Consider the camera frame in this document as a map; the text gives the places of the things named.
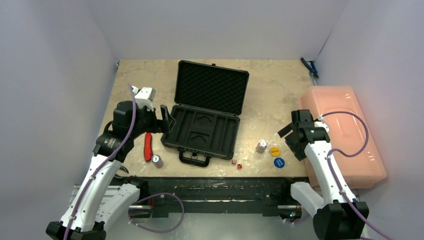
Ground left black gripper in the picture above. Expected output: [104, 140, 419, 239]
[129, 102, 175, 139]

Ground purple poker chip stack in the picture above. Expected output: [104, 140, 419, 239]
[151, 154, 164, 169]

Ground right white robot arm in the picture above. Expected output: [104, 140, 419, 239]
[278, 109, 369, 240]

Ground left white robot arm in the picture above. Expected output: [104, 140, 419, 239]
[46, 100, 175, 240]

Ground black poker set case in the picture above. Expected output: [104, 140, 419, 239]
[160, 60, 250, 168]

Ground yellow dealer button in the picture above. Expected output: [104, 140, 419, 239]
[269, 146, 281, 158]

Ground blue dealer button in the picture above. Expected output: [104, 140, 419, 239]
[273, 157, 286, 169]

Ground red black folding knife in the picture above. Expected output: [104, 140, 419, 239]
[143, 132, 154, 162]

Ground pink translucent plastic bin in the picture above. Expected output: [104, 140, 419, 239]
[299, 86, 387, 190]

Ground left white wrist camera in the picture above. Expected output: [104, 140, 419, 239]
[131, 85, 157, 112]

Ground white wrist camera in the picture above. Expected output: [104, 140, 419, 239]
[314, 116, 330, 133]
[131, 85, 157, 112]

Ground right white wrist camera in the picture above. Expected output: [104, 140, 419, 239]
[314, 116, 330, 133]

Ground blue handled pliers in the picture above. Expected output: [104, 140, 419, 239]
[300, 57, 319, 79]

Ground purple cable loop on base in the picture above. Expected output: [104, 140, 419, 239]
[128, 192, 185, 234]

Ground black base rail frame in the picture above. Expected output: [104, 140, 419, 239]
[69, 176, 329, 220]

